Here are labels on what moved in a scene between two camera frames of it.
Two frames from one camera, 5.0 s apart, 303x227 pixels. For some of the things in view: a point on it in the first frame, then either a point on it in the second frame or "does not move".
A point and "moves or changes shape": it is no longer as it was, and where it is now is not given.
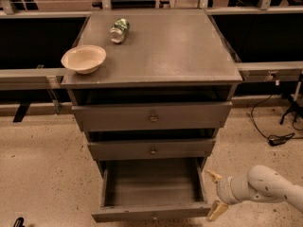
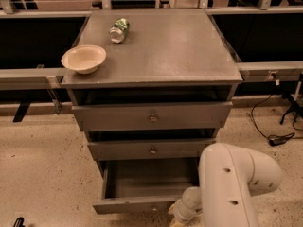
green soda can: x=118 y=30 does not move
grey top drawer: x=151 y=115 does not move
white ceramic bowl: x=83 y=59 does not move
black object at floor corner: x=19 y=222 does not move
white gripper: x=223 y=189 to x=182 y=212
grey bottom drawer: x=151 y=188 moves or changes shape
